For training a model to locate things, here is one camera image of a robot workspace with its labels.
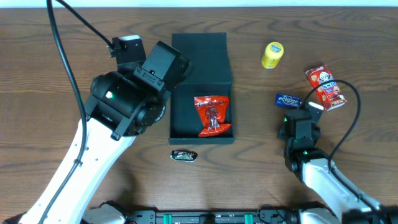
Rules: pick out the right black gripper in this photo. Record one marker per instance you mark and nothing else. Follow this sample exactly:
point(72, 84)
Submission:
point(280, 134)

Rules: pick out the red hacks candy bag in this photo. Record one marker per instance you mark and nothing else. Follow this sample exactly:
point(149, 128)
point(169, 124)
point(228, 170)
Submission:
point(212, 112)

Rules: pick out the dark green box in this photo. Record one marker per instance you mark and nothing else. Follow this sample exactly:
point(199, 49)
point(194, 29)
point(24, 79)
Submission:
point(211, 76)

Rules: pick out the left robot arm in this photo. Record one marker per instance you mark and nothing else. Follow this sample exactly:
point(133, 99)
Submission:
point(122, 104)

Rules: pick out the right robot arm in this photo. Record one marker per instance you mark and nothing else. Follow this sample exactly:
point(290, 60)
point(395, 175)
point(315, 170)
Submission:
point(345, 203)

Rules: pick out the blue eclipse mint tin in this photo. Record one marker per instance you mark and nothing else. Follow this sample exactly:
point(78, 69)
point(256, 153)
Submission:
point(287, 101)

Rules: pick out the red panda biscuit box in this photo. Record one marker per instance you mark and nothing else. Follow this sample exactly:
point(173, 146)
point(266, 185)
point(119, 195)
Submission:
point(329, 92)

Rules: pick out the small black candy wrapper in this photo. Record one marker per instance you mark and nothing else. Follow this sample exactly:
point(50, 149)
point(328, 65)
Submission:
point(184, 155)

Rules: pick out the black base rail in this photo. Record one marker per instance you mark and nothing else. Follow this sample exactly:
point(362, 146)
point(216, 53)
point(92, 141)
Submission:
point(110, 212)

